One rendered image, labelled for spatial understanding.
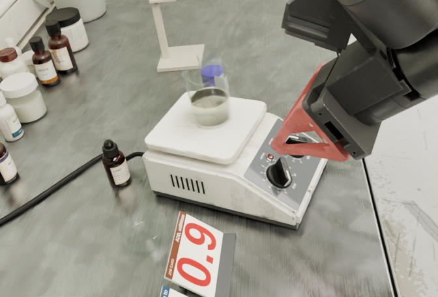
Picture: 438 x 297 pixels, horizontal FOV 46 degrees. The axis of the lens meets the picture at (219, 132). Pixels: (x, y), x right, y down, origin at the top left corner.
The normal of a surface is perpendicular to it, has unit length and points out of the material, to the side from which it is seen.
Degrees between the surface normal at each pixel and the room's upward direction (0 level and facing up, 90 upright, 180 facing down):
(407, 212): 0
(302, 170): 30
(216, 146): 0
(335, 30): 90
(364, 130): 50
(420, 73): 85
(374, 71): 90
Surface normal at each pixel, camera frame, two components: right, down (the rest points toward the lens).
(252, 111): -0.12, -0.79
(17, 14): 0.99, -0.06
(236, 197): -0.42, 0.58
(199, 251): 0.54, -0.63
